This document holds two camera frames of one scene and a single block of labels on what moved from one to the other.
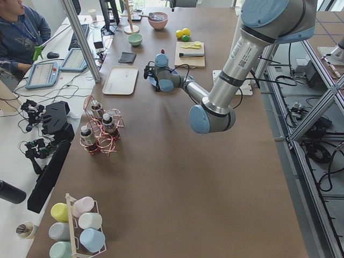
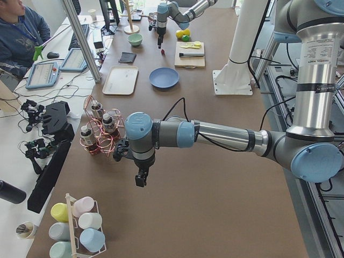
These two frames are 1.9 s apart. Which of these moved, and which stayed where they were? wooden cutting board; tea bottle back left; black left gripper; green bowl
Moved: black left gripper
Stayed: tea bottle back left; wooden cutting board; green bowl
